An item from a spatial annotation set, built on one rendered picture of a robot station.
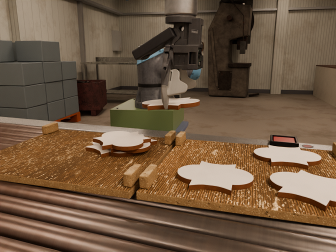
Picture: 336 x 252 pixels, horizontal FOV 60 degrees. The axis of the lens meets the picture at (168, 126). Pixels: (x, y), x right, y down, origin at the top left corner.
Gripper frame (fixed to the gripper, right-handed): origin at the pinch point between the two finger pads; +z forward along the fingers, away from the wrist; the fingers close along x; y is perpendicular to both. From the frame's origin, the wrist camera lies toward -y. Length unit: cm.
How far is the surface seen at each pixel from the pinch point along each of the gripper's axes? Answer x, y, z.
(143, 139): -4.3, -5.4, 8.9
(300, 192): -19.3, 29.0, 10.3
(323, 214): -24.0, 31.8, 11.4
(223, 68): 760, -73, 28
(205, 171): -15.3, 12.1, 10.6
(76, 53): 570, -410, -6
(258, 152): -0.1, 22.1, 10.5
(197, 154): -2.3, 7.8, 11.9
